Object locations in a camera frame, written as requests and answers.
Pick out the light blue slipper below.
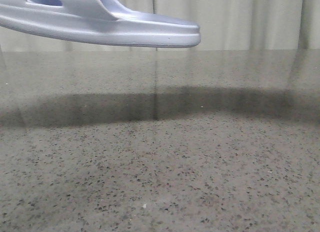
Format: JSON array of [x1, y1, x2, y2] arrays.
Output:
[[0, 0, 201, 48]]

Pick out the white pleated curtain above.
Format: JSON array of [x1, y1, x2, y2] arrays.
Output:
[[0, 0, 320, 52]]

